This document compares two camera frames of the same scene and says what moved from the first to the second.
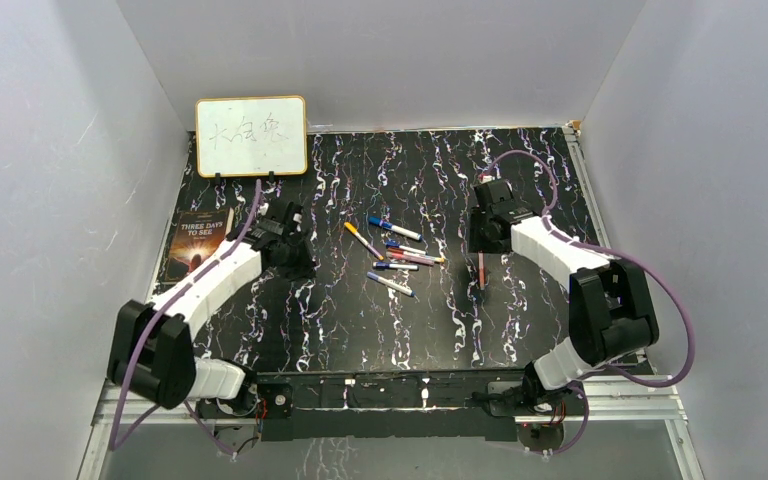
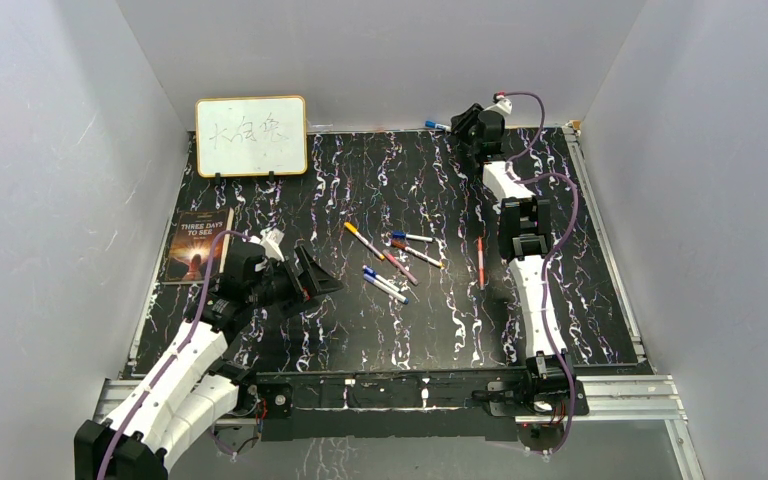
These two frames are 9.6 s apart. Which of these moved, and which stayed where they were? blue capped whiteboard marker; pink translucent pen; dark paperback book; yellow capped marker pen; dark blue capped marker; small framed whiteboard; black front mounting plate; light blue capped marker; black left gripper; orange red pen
Moved: light blue capped marker; pink translucent pen; dark blue capped marker; blue capped whiteboard marker; black left gripper
Stayed: orange red pen; small framed whiteboard; black front mounting plate; yellow capped marker pen; dark paperback book
